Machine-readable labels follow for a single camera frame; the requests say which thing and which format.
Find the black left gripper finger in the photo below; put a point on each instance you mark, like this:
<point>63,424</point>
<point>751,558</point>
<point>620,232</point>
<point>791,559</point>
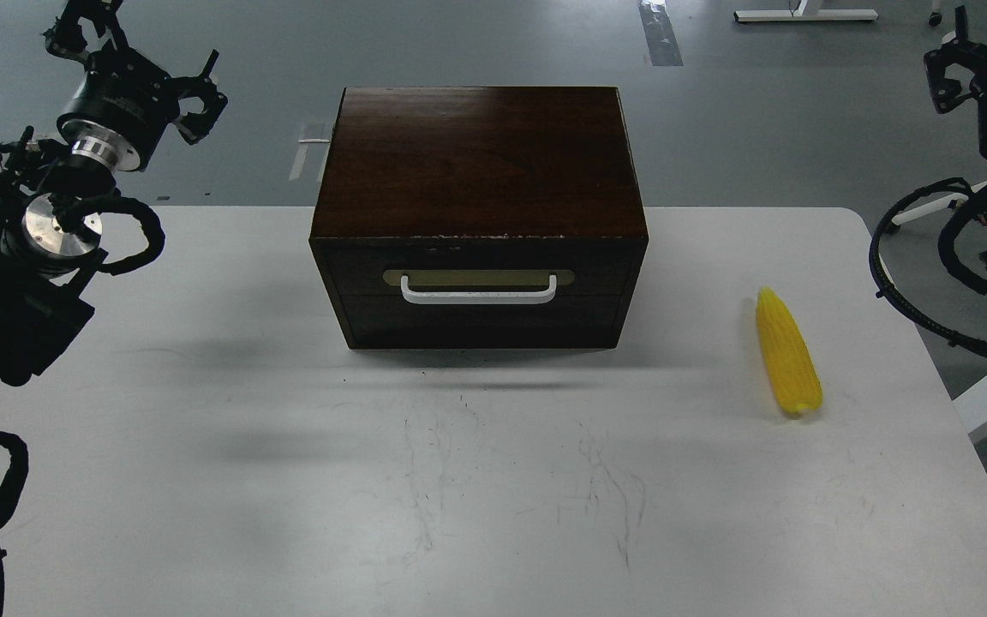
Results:
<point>193,127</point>
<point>66,37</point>

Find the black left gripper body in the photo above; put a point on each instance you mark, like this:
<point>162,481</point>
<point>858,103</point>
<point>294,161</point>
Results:
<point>121,110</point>

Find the white drawer handle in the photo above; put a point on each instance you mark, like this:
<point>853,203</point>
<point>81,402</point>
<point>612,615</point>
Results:
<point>479,297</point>

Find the yellow corn cob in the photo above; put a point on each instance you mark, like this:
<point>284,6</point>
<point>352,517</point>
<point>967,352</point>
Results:
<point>793,378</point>

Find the dark wooden drawer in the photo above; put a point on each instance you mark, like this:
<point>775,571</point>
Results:
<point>596,282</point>

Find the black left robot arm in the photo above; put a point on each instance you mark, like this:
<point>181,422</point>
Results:
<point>63,220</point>

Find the dark wooden drawer cabinet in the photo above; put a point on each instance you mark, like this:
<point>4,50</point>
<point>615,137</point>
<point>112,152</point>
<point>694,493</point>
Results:
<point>479,164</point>

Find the white office chair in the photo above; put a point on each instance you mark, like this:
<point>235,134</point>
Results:
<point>924,205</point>

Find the white desk base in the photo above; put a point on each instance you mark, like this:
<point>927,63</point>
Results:
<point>805,11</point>

